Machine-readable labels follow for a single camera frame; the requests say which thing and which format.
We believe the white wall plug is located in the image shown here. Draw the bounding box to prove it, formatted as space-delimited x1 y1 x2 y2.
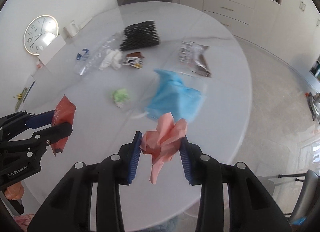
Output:
64 21 79 37

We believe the red snack packet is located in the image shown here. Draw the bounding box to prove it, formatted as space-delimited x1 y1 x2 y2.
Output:
50 95 77 157

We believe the clear plastic bag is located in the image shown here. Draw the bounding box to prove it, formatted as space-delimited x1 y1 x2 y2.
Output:
160 46 208 98

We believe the crushed clear plastic bottle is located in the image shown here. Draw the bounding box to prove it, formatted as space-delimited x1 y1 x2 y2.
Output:
74 32 125 76

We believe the person's left hand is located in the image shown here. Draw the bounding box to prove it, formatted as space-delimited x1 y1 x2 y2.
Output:
4 182 25 200

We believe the white tissue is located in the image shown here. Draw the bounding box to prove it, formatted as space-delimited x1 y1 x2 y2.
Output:
98 49 123 71

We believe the blue white wrapper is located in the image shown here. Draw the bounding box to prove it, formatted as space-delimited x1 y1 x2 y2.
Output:
76 48 91 61

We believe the green crumpled paper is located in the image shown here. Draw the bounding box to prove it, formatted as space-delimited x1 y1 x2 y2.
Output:
111 88 132 108

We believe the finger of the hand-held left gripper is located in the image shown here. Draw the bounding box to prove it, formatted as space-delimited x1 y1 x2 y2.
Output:
0 122 73 163
0 110 55 138

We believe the grey exercise machine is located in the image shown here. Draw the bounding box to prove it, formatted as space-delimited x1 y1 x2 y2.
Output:
305 92 320 123

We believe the beige tall cupboard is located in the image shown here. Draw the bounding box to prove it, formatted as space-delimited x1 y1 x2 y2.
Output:
272 0 320 66

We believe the pink paper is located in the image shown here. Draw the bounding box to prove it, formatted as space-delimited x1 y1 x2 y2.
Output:
140 112 188 185

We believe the black foam mesh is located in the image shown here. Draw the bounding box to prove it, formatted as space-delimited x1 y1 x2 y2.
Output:
119 20 160 52

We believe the silver brown snack packet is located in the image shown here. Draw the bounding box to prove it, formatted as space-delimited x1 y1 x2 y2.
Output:
179 41 212 78

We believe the pink floral garment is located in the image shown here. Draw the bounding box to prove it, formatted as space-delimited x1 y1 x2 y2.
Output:
14 213 35 232

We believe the grey padded chair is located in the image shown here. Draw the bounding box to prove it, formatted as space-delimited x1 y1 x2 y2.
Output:
257 170 318 225

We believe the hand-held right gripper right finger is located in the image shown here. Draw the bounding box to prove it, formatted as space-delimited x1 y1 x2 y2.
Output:
179 135 293 232

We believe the brown snack wrapper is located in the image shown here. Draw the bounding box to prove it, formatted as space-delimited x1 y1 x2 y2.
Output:
122 52 145 69

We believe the beige drawer cabinet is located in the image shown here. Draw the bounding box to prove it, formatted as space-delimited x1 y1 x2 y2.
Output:
202 0 283 33

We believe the blue face mask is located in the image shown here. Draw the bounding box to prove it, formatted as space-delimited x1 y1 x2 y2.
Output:
144 68 207 123

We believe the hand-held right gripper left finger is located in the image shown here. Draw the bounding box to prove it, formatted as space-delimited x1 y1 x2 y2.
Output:
27 130 143 232

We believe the round gold-rimmed wall clock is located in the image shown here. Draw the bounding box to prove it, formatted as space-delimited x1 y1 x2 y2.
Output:
23 15 60 56

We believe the bookshelf with books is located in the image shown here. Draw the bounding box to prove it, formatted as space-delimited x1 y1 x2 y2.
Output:
309 58 320 79

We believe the white cardboard box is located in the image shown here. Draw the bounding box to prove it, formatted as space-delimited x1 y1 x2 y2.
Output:
39 37 67 64

